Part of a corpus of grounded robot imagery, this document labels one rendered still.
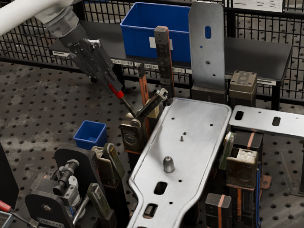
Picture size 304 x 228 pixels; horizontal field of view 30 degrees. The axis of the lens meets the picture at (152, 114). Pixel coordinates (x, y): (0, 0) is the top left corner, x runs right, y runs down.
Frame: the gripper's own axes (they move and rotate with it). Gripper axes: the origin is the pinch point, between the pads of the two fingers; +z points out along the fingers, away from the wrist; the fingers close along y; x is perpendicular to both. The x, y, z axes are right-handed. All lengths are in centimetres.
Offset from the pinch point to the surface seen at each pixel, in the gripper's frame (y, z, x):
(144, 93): 0.4, 12.4, 8.9
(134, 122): -0.1, 14.7, -2.7
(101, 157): -3.6, 12.6, -19.3
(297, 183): 23, 71, 17
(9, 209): -10.9, 0.8, -48.0
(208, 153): 16.9, 32.5, -3.5
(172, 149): 7.2, 26.8, -4.8
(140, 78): 3.3, 6.6, 8.7
